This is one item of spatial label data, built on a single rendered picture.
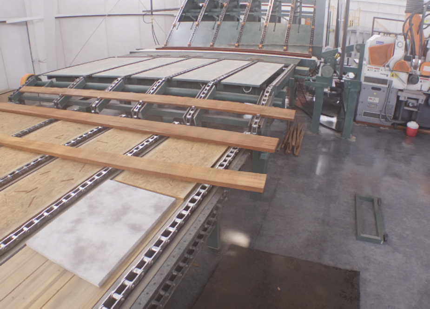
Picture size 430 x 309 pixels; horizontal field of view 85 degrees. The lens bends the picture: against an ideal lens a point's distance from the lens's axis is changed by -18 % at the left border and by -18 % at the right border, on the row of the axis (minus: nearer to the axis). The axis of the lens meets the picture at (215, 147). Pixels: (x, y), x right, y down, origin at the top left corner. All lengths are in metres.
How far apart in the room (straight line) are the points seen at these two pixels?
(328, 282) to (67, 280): 1.72
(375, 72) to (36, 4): 7.40
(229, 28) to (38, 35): 4.78
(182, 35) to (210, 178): 6.60
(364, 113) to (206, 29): 4.54
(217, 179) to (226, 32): 6.19
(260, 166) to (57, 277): 2.02
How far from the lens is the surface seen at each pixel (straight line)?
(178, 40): 7.81
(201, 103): 2.65
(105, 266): 1.16
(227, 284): 2.08
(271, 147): 1.91
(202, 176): 1.54
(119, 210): 1.42
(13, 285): 1.29
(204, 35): 7.59
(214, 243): 2.28
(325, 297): 2.12
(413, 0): 6.23
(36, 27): 7.55
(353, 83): 4.52
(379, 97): 5.60
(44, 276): 1.26
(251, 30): 7.31
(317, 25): 6.89
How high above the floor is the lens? 1.67
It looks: 25 degrees down
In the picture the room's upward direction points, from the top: straight up
